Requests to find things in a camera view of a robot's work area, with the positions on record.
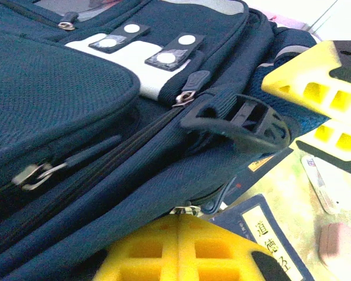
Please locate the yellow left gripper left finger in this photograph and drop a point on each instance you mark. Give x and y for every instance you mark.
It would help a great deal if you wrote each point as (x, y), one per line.
(140, 257)

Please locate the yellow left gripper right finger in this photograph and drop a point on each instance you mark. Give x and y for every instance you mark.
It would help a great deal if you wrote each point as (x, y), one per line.
(216, 251)

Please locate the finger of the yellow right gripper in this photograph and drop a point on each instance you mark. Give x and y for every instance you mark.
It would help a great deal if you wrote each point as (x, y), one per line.
(348, 152)
(304, 76)

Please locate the white card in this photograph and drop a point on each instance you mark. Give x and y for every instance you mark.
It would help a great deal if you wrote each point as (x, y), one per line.
(324, 187)

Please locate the pink pencil case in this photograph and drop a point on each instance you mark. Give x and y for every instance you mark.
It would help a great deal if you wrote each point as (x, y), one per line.
(342, 243)

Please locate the navy blue backpack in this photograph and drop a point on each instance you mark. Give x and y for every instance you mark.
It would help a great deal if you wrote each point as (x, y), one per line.
(76, 87)

